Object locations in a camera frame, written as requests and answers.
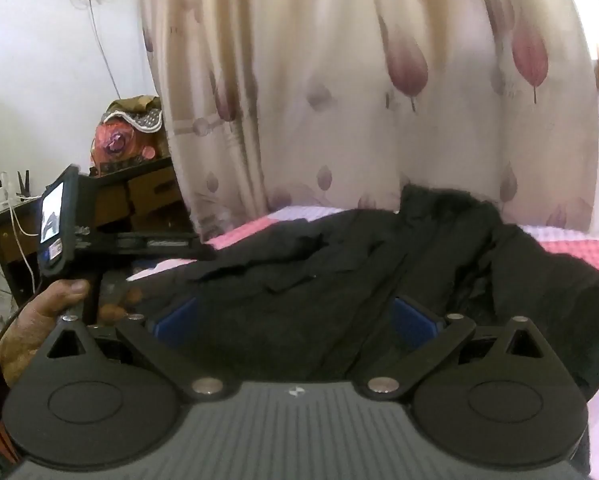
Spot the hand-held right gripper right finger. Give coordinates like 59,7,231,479
353,296,556,402

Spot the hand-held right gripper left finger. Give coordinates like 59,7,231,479
43,296,241,404

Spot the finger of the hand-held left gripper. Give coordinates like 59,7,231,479
179,240,219,262

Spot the black padded jacket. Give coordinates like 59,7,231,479
128,184,599,480

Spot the person's left hand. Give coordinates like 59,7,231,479
0,280,146,387

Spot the white power adapter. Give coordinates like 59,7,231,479
0,170,26,216

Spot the dark wooden desk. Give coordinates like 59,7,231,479
0,157,196,307

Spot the orange floral bag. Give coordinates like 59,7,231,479
92,96,172,178

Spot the pink checkered bed sheet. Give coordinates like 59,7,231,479
128,205,599,480

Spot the beige leaf print curtain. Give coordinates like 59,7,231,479
136,0,599,242

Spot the white charging cable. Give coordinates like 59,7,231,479
6,199,39,288

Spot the thin wall cable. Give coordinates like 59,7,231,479
62,0,124,102

